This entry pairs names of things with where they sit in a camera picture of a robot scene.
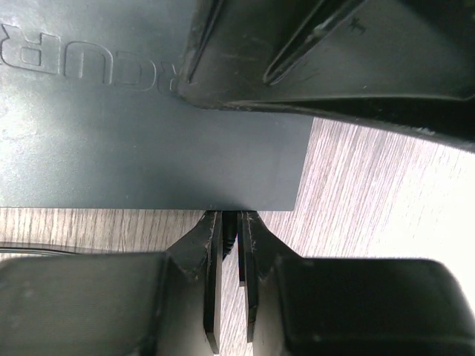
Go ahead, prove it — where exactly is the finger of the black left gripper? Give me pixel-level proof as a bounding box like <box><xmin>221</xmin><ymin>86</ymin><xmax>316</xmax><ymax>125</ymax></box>
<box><xmin>224</xmin><ymin>97</ymin><xmax>474</xmax><ymax>152</ymax></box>
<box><xmin>174</xmin><ymin>1</ymin><xmax>474</xmax><ymax>107</ymax></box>

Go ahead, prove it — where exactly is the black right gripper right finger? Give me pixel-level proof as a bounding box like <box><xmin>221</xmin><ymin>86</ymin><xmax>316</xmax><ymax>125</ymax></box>
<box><xmin>237</xmin><ymin>211</ymin><xmax>474</xmax><ymax>355</ymax></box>

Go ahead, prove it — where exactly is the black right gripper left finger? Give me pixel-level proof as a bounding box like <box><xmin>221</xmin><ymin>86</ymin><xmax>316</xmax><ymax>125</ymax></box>
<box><xmin>1</xmin><ymin>211</ymin><xmax>223</xmax><ymax>355</ymax></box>

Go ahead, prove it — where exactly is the dark grey network switch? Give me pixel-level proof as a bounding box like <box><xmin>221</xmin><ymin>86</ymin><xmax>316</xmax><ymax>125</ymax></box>
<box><xmin>1</xmin><ymin>1</ymin><xmax>312</xmax><ymax>211</ymax></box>

